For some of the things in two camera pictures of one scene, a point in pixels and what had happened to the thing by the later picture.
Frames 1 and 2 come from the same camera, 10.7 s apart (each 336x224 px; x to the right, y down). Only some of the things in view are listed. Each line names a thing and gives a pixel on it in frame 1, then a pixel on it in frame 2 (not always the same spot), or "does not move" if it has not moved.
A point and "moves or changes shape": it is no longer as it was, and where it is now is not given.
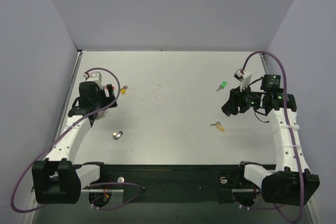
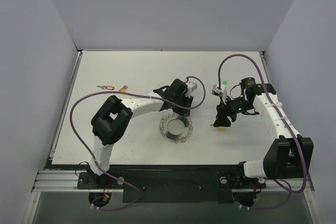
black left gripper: x=107 y=96 -> x=182 y=105
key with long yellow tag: x=218 y=124 does not move
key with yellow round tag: x=123 y=89 does not move
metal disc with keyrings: x=101 y=114 moves or changes shape
